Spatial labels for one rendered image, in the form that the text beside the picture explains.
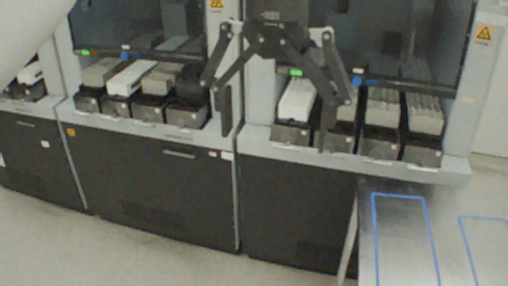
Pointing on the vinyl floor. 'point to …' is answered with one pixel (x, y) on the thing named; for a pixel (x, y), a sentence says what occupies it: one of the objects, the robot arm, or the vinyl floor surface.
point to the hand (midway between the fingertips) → (273, 133)
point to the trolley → (427, 234)
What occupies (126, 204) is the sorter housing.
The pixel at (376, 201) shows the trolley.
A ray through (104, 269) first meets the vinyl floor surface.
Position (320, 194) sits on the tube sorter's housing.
